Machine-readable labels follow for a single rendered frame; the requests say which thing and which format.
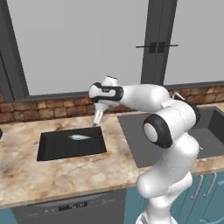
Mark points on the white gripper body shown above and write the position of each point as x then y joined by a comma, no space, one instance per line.
98,114

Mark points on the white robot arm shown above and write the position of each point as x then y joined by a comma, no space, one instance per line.
172,140

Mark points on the pale silver fish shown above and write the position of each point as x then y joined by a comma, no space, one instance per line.
78,137

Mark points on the dark grey sink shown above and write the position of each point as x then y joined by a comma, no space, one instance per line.
132,137

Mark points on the silver tap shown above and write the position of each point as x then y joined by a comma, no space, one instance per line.
177,95

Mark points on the teal cupboard door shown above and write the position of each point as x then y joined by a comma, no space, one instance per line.
217,201
131,207

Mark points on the black object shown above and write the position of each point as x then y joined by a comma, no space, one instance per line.
1,133

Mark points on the dark grey framed window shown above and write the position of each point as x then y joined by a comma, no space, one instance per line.
159,23

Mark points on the teal cupboard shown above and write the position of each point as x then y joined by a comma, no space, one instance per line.
5,217

